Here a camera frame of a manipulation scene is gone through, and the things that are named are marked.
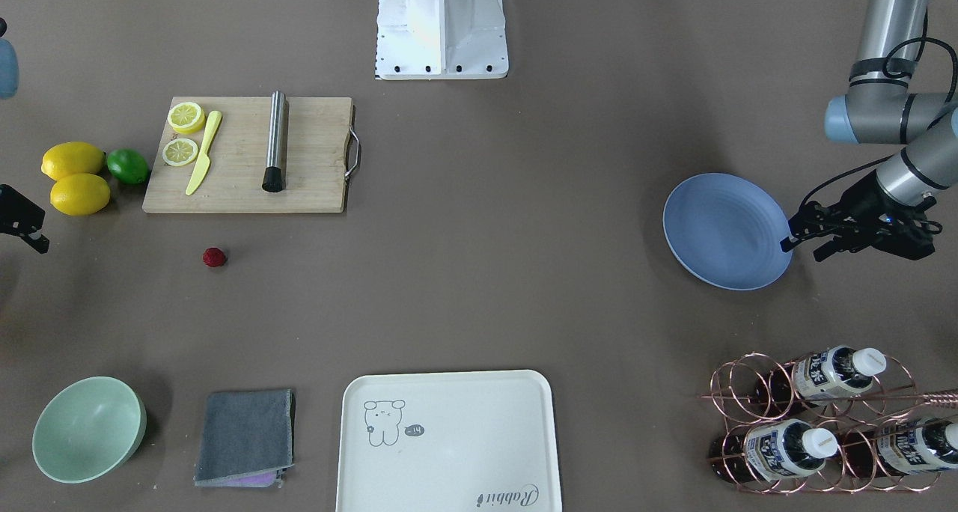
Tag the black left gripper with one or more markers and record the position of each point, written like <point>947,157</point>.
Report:
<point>861,195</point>

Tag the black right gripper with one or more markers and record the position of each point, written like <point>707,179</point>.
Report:
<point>16,211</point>

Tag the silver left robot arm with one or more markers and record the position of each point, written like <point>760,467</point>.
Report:
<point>879,108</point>

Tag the right robot arm blue joint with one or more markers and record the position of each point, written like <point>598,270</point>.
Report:
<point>9,66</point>

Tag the blue plate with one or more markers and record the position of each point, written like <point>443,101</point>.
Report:
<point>726,231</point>

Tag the red strawberry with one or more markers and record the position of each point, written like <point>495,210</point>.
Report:
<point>214,257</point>

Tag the lower yellow lemon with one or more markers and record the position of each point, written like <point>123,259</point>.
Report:
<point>80,194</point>

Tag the yellow lemon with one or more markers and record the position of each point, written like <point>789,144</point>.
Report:
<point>72,157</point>
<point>80,194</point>

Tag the upper yellow lemon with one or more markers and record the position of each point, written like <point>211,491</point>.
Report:
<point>72,157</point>

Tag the green lime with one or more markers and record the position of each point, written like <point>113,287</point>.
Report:
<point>128,166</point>

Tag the upper tea bottle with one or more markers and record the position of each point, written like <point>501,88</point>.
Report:
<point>838,373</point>

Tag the tea bottle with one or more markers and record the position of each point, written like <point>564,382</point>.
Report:
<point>772,452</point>
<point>910,448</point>
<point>838,373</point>

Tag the lemon slice on board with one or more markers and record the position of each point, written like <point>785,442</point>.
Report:
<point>180,152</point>

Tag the yellow plastic knife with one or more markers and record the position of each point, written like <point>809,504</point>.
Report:
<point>203,161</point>

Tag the lemon half on board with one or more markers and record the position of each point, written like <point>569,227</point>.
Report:
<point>186,117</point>

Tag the light green bowl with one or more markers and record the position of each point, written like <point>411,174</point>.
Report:
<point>88,429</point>

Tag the lower tea bottle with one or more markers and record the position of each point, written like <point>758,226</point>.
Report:
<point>910,448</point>
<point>772,452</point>

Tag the steel rod black tip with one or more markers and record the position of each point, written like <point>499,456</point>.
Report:
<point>274,178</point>

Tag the grey folded cloth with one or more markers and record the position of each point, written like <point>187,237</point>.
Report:
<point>247,439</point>

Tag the cream tray with bear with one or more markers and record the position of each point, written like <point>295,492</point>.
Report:
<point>453,441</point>

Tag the rose gold wire bottle rack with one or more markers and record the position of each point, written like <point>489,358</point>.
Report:
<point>894,399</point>

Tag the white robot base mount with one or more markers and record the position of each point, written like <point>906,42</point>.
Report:
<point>441,39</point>

